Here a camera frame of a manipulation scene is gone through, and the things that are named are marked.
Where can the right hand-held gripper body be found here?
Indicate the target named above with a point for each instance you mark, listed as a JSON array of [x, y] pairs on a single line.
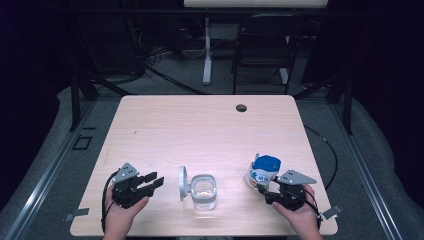
[[290, 196]]

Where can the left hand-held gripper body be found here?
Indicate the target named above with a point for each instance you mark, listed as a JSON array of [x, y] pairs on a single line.
[[128, 195]]

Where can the blue and white bag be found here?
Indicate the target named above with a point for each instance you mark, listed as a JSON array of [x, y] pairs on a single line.
[[265, 166]]

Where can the clear jug with white lid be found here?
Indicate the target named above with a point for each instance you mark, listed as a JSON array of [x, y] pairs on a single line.
[[203, 191]]

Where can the person's left hand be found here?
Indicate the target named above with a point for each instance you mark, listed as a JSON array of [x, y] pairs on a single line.
[[120, 220]]

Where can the person's right hand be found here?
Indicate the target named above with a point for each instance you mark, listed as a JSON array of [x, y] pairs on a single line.
[[303, 220]]

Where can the grey tape strip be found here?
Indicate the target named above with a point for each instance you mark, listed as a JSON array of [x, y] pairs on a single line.
[[78, 212], [334, 211]]

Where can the black metal stand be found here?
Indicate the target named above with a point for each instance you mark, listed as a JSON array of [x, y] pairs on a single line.
[[75, 100], [347, 106]]

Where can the white desk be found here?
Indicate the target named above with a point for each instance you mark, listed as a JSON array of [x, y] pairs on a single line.
[[207, 66]]

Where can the black folding chair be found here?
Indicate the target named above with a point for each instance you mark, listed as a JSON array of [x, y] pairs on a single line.
[[266, 43]]

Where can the aluminium floor rail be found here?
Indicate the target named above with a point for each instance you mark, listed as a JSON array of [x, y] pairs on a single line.
[[365, 170], [50, 176]]

